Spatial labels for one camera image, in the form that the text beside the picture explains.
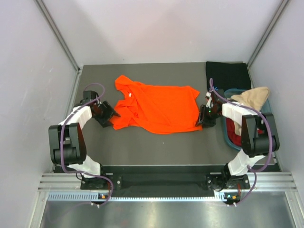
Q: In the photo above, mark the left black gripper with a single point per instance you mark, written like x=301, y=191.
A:
x=105, y=121

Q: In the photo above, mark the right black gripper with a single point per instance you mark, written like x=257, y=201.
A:
x=203, y=118

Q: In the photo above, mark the orange t shirt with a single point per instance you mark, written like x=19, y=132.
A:
x=157, y=109

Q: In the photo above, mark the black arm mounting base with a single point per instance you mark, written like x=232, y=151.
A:
x=155, y=181

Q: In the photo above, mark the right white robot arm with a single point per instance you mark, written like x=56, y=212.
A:
x=259, y=137

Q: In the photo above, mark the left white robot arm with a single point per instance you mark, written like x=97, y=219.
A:
x=66, y=139

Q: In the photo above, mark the red t shirt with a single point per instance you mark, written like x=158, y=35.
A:
x=234, y=140

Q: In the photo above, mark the folded black t shirt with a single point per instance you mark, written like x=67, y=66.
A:
x=228, y=75

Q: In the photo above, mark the beige t shirt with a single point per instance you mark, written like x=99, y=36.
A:
x=254, y=98

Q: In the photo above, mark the teal plastic laundry basket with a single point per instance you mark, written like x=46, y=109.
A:
x=228, y=93

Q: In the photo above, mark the slotted grey cable duct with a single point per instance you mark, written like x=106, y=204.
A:
x=102, y=197

